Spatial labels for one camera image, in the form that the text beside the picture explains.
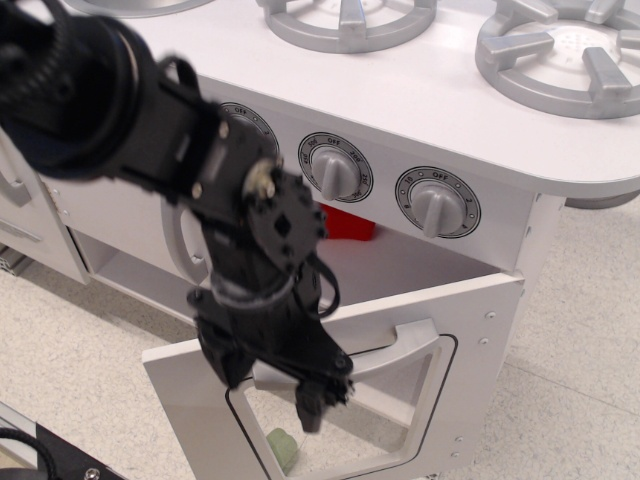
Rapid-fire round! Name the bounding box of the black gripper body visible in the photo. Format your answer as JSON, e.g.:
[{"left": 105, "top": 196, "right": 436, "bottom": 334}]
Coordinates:
[{"left": 187, "top": 264, "right": 353, "bottom": 405}]

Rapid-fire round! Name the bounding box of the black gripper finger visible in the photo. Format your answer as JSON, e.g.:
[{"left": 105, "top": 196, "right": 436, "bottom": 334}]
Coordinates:
[
  {"left": 295, "top": 381, "right": 326, "bottom": 433},
  {"left": 198, "top": 330, "right": 255, "bottom": 389}
]

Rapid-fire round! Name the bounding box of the white toy oven door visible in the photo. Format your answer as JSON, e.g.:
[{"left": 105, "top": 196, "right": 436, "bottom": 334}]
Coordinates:
[{"left": 142, "top": 273, "right": 524, "bottom": 479}]

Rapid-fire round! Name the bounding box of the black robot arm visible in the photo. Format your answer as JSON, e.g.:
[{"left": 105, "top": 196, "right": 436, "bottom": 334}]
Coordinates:
[{"left": 1, "top": 1, "right": 353, "bottom": 433}]

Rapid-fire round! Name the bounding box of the grey middle oven knob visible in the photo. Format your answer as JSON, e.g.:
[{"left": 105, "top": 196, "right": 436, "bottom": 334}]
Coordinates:
[{"left": 298, "top": 132, "right": 374, "bottom": 203}]

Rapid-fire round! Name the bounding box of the grey oven knob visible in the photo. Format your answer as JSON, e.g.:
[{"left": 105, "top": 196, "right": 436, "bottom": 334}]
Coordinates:
[
  {"left": 395, "top": 166, "right": 481, "bottom": 239},
  {"left": 298, "top": 132, "right": 374, "bottom": 203},
  {"left": 221, "top": 102, "right": 280, "bottom": 158}
]

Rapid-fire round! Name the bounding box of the grey left oven knob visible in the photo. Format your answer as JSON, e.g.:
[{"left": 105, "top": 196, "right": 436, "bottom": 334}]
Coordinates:
[{"left": 221, "top": 102, "right": 280, "bottom": 158}]

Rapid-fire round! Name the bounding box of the grey right oven knob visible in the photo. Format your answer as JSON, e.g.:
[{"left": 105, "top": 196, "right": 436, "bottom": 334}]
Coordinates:
[{"left": 395, "top": 166, "right": 481, "bottom": 239}]

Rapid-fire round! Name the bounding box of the green toy bell pepper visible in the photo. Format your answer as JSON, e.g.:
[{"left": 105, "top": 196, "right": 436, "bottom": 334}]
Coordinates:
[{"left": 266, "top": 428, "right": 299, "bottom": 475}]

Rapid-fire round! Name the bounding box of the red toy upper item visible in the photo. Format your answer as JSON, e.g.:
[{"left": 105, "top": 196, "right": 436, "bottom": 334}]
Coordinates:
[{"left": 321, "top": 204, "right": 376, "bottom": 241}]

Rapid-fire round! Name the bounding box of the white toy kitchen unit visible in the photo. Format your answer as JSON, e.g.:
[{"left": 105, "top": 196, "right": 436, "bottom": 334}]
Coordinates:
[{"left": 0, "top": 0, "right": 640, "bottom": 480}]

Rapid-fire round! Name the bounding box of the grey middle stove burner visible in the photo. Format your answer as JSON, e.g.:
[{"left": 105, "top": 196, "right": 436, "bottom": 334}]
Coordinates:
[{"left": 258, "top": 1, "right": 437, "bottom": 54}]

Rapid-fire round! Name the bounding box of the grey stove burner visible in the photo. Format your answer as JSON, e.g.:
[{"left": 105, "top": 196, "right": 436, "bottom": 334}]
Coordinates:
[
  {"left": 258, "top": 1, "right": 437, "bottom": 54},
  {"left": 475, "top": 1, "right": 639, "bottom": 120}
]

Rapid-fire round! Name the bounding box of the grey right stove burner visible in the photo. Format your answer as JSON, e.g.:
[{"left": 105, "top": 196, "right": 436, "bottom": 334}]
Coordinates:
[{"left": 475, "top": 1, "right": 639, "bottom": 120}]

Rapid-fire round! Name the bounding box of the silver cabinet door handle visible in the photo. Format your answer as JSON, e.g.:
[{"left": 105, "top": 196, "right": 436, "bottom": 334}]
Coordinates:
[{"left": 160, "top": 200, "right": 208, "bottom": 285}]

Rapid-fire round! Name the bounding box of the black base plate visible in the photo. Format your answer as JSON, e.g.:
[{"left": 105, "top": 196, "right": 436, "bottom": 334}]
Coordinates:
[{"left": 0, "top": 423, "right": 126, "bottom": 480}]

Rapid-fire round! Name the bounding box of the aluminium frame rail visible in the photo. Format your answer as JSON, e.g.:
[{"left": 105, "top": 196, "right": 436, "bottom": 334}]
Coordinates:
[{"left": 1, "top": 403, "right": 38, "bottom": 468}]

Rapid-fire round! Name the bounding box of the black cable on base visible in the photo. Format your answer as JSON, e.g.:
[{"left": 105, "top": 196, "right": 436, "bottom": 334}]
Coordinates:
[{"left": 0, "top": 427, "right": 61, "bottom": 480}]

